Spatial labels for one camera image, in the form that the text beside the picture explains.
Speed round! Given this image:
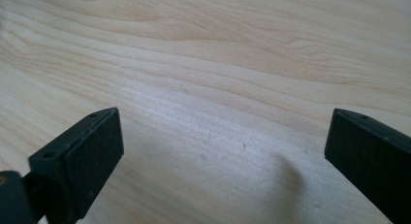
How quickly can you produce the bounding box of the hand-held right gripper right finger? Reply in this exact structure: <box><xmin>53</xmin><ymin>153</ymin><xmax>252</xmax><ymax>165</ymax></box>
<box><xmin>324</xmin><ymin>108</ymin><xmax>411</xmax><ymax>224</ymax></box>

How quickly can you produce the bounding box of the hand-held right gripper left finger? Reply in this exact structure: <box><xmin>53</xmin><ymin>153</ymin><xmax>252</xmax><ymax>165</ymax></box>
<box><xmin>21</xmin><ymin>107</ymin><xmax>125</xmax><ymax>224</ymax></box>

